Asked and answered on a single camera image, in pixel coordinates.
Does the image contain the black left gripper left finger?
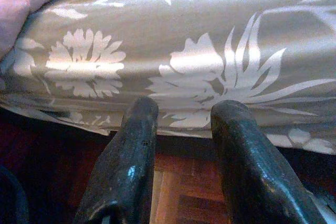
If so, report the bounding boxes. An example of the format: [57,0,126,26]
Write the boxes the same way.
[73,97,160,224]

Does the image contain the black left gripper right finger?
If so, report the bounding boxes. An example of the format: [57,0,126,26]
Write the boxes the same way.
[211,100,326,224]

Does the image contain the grey floral bed sheet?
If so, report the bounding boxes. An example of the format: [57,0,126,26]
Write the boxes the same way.
[0,0,336,155]

